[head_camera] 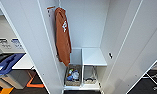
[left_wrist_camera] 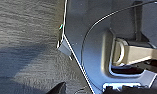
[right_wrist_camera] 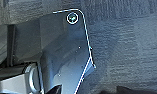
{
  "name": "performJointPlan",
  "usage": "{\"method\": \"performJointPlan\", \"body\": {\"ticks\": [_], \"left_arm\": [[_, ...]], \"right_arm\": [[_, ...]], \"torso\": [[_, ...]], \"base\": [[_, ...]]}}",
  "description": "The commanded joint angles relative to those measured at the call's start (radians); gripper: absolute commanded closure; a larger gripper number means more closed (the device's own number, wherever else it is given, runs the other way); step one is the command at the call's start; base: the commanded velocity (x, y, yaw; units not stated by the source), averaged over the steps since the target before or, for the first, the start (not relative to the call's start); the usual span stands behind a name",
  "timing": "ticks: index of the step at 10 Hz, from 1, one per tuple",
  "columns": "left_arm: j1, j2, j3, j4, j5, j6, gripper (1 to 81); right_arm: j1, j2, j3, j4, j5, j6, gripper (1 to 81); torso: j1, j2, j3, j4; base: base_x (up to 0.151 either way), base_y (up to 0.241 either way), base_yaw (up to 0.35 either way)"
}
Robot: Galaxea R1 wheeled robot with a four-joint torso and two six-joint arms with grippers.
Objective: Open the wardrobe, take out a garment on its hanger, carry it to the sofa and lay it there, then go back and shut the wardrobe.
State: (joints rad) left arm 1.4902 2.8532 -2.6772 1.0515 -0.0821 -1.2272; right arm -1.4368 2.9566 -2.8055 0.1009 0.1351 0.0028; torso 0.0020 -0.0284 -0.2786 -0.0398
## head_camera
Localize white wardrobe shelf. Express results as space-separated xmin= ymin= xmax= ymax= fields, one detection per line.
xmin=81 ymin=47 xmax=109 ymax=67

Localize blue plastic case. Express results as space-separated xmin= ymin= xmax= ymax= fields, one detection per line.
xmin=0 ymin=53 xmax=26 ymax=77

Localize wall socket with blue label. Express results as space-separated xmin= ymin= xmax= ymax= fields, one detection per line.
xmin=10 ymin=37 xmax=25 ymax=51

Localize white sign with orange header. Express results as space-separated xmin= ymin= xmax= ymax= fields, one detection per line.
xmin=45 ymin=5 xmax=57 ymax=15

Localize wall socket with dark label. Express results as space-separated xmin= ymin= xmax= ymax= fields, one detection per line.
xmin=0 ymin=37 xmax=11 ymax=52

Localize white wire drying rack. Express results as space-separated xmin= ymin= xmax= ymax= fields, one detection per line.
xmin=143 ymin=67 xmax=157 ymax=92

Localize orange hoodie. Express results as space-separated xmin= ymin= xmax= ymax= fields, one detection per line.
xmin=54 ymin=6 xmax=73 ymax=67

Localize tan storage basket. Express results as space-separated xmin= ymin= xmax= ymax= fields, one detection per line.
xmin=64 ymin=63 xmax=83 ymax=88

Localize orange folding stand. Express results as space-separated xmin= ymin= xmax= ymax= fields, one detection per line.
xmin=25 ymin=70 xmax=46 ymax=89

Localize white flat board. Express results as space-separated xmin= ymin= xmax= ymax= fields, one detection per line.
xmin=11 ymin=53 xmax=36 ymax=71

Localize white wardrobe cabinet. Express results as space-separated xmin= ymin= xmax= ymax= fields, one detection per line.
xmin=37 ymin=0 xmax=135 ymax=94

